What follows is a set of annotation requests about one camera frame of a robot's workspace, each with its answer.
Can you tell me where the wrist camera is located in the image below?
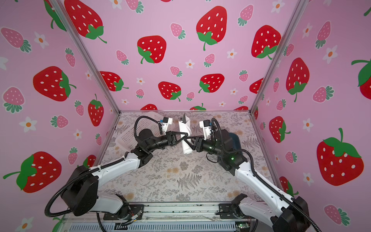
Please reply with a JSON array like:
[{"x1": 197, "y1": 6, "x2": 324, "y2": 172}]
[
  {"x1": 158, "y1": 117, "x2": 173, "y2": 135},
  {"x1": 199, "y1": 120, "x2": 212, "y2": 140}
]

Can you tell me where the dark teal plastic bin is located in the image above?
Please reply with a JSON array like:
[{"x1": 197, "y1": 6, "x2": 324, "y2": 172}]
[{"x1": 229, "y1": 132, "x2": 242, "y2": 150}]

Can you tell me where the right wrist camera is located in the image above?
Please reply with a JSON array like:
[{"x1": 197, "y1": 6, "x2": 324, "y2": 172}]
[{"x1": 199, "y1": 120, "x2": 212, "y2": 140}]

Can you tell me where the aluminium frame rail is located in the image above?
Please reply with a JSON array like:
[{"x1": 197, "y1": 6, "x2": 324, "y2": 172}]
[{"x1": 62, "y1": 201, "x2": 302, "y2": 232}]

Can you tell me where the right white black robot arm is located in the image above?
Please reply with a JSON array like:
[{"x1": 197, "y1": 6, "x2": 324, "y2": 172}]
[{"x1": 179, "y1": 118, "x2": 320, "y2": 232}]

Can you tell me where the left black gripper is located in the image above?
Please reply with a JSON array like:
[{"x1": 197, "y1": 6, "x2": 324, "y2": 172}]
[{"x1": 146, "y1": 133, "x2": 186, "y2": 154}]

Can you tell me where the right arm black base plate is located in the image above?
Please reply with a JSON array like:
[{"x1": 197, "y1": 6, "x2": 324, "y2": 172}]
[{"x1": 215, "y1": 203, "x2": 255, "y2": 219}]

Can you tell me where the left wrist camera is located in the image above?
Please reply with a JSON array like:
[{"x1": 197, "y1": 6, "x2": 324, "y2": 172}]
[{"x1": 158, "y1": 117, "x2": 173, "y2": 135}]

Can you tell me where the white paper napkin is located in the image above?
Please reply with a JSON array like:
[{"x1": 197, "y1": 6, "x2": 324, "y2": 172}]
[{"x1": 178, "y1": 114, "x2": 193, "y2": 154}]

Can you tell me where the white plastic mesh basket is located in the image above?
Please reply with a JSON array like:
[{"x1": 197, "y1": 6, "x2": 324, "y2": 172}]
[{"x1": 114, "y1": 111, "x2": 164, "y2": 151}]

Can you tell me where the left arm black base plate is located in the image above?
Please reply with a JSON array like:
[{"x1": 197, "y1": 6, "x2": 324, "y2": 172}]
[{"x1": 103, "y1": 204, "x2": 145, "y2": 221}]

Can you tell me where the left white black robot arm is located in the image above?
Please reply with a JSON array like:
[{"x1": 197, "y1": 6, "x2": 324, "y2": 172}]
[{"x1": 44, "y1": 116, "x2": 191, "y2": 219}]

